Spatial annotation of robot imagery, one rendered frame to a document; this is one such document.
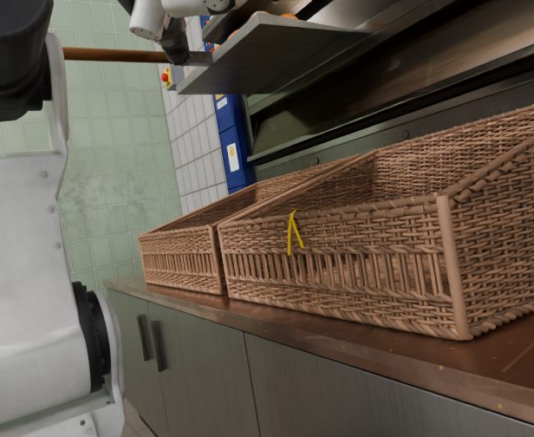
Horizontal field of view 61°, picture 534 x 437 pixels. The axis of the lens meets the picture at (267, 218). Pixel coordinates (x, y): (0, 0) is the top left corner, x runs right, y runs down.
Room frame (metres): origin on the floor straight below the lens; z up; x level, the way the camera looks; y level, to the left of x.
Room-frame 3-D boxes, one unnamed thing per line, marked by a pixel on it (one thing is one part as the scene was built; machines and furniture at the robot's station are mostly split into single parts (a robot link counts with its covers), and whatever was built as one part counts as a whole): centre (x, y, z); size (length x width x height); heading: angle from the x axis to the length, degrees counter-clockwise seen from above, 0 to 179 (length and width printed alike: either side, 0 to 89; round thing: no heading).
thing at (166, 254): (1.32, 0.07, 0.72); 0.56 x 0.49 x 0.28; 32
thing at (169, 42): (1.07, 0.16, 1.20); 0.12 x 0.10 x 0.13; 177
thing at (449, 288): (0.81, -0.24, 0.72); 0.56 x 0.49 x 0.28; 31
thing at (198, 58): (1.28, 0.13, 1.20); 0.09 x 0.04 x 0.03; 122
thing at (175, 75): (2.23, 0.34, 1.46); 0.10 x 0.07 x 0.10; 30
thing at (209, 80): (1.40, -0.07, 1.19); 0.55 x 0.36 x 0.03; 32
